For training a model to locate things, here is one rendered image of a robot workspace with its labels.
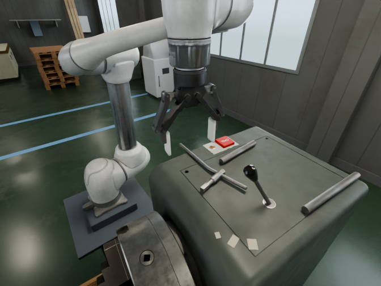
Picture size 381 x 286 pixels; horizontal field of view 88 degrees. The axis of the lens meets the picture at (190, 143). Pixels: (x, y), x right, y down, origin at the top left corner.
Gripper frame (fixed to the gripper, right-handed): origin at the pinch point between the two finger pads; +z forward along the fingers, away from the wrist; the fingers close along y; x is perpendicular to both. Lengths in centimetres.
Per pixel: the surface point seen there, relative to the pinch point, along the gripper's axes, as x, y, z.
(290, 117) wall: -131, -234, 100
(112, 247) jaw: 6.5, 26.4, 20.8
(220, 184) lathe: 4.7, -8.4, 15.8
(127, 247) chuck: 10.6, 22.7, 17.4
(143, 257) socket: 14.5, 19.9, 17.8
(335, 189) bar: 23.7, -36.5, 14.0
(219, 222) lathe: 15.9, -0.3, 15.8
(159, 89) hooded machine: -397, -118, 115
